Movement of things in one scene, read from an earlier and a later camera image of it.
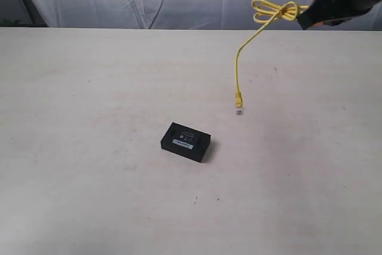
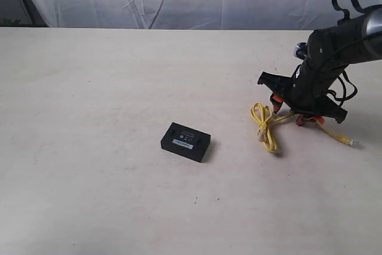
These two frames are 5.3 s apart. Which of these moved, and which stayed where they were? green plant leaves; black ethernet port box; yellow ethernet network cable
Moved: yellow ethernet network cable
Stayed: black ethernet port box; green plant leaves
